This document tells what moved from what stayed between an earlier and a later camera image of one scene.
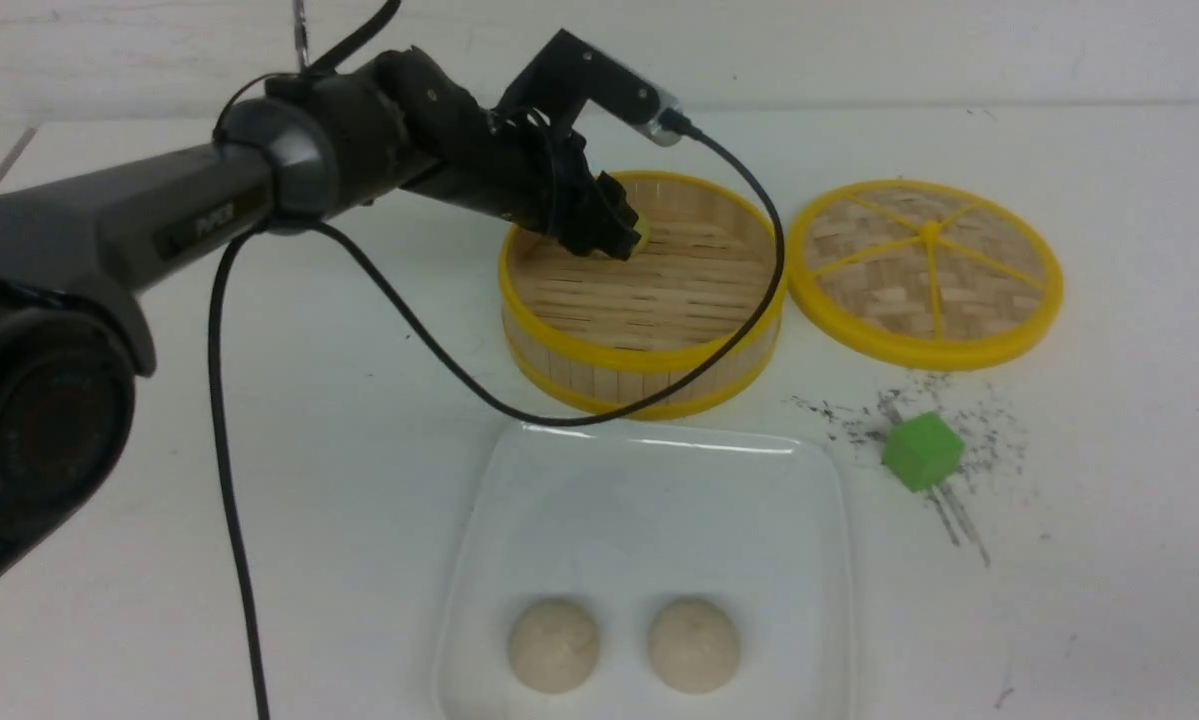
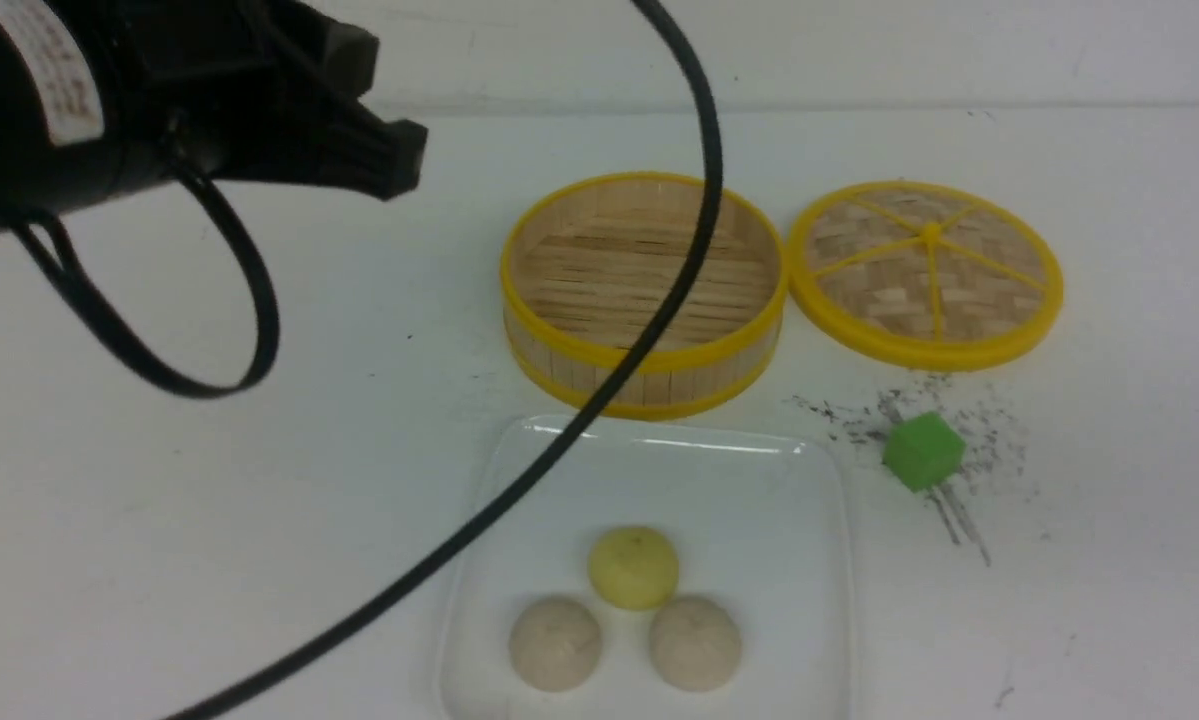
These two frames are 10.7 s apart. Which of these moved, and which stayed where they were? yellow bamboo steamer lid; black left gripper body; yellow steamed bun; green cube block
Moved: black left gripper body; yellow steamed bun
Stayed: green cube block; yellow bamboo steamer lid
